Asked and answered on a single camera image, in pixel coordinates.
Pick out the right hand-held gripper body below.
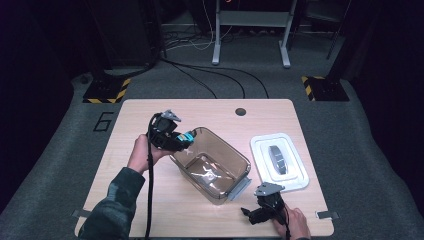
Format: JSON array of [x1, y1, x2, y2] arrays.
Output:
[[250, 181, 287, 226]]

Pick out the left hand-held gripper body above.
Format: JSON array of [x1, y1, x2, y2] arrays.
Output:
[[146, 109, 183, 152]]

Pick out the blue toy car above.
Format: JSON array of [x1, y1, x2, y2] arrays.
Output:
[[176, 130, 197, 143]]

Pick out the clear brown storage box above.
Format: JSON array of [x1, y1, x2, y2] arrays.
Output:
[[168, 126, 253, 206]]

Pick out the white box lid grey handle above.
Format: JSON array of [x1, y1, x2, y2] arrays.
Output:
[[249, 132, 310, 194]]

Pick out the person's left hand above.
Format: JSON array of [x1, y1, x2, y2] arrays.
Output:
[[127, 133, 177, 176]]

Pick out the person's right hand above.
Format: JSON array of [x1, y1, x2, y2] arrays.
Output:
[[272, 205, 312, 240]]

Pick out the grey tape strip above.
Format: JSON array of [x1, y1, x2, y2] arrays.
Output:
[[315, 210, 341, 221], [71, 209, 93, 220]]

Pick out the right hand-held gripper cable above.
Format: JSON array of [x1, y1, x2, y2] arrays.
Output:
[[279, 203, 292, 240]]

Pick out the hand-held gripper cable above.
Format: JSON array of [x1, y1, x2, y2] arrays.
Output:
[[144, 112, 163, 240], [279, 203, 292, 240]]

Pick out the left hand-held gripper cable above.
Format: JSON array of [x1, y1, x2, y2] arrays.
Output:
[[144, 112, 163, 240]]

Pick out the black floor cable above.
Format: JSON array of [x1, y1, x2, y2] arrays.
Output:
[[161, 58, 218, 100], [171, 62, 247, 100], [196, 65, 270, 100]]

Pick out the black base plate hazard stripes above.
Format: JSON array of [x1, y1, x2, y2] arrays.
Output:
[[301, 75, 351, 102], [82, 77, 132, 104]]

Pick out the white floor cables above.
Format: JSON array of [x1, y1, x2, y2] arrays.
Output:
[[165, 0, 234, 52]]

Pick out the black stand post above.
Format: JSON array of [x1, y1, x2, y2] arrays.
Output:
[[87, 0, 111, 81], [325, 0, 359, 81]]

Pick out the white metal desk frame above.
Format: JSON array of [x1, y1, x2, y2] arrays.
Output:
[[211, 0, 299, 69]]

